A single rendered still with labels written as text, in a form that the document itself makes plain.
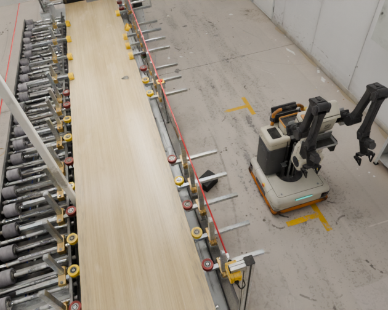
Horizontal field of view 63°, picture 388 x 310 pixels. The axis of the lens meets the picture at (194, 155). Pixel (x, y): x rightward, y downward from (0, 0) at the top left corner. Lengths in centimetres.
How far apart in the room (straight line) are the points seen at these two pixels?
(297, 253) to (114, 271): 179
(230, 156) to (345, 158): 136
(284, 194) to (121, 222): 166
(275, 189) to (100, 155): 175
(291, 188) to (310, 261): 71
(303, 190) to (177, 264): 165
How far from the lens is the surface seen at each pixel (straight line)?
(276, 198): 329
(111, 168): 286
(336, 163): 410
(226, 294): 241
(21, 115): 218
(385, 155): 420
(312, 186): 345
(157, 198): 256
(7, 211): 307
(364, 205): 384
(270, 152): 313
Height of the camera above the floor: 300
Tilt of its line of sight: 49 degrees down
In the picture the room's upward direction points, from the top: 7 degrees counter-clockwise
